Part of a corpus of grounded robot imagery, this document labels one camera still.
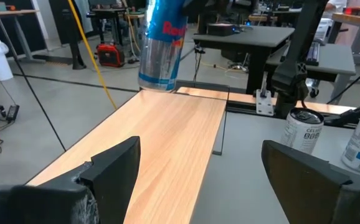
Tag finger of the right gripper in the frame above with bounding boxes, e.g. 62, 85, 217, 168
184, 0, 211, 18

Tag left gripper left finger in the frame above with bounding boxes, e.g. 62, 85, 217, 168
0, 136, 142, 224

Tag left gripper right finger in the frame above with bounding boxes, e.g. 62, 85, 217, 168
260, 139, 360, 224

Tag blue silver Red Bull can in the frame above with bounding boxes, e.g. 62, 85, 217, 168
138, 0, 189, 93

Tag wooden shelf black legs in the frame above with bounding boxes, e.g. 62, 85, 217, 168
26, 86, 230, 224

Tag black box device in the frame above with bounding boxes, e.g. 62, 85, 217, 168
206, 23, 240, 37

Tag Celsius can pink label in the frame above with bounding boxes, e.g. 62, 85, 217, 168
280, 108, 324, 156

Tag black desk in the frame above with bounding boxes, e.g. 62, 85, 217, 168
192, 24, 296, 96

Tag red black equipment case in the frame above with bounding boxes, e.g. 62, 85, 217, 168
95, 42, 126, 68

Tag black power adapter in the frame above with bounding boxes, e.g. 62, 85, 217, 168
5, 104, 21, 123

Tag black keyboard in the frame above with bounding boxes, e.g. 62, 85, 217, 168
304, 40, 321, 67

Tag grey desk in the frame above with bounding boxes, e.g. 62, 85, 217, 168
265, 42, 357, 103

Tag person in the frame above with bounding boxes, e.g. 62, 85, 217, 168
321, 0, 349, 19

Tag wooden-top desk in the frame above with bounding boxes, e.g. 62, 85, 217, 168
0, 8, 40, 65
331, 12, 360, 63

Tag white metal bracket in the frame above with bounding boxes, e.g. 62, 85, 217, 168
255, 72, 275, 118

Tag yellow extension cable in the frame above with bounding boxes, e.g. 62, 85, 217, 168
67, 0, 118, 110

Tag black stand post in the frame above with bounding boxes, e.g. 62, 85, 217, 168
47, 0, 87, 71

